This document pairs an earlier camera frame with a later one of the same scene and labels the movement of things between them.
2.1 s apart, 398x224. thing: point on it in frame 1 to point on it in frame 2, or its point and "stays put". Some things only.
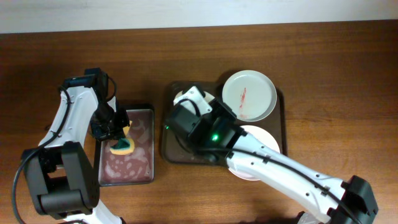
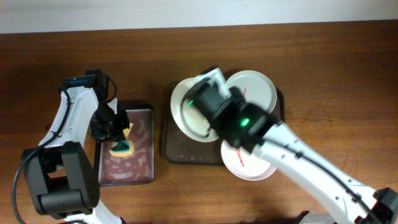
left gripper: x=101 y=135 stays put
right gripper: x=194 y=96 to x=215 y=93
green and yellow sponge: x=125 y=145 stays put
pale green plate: x=250 y=94 stays put
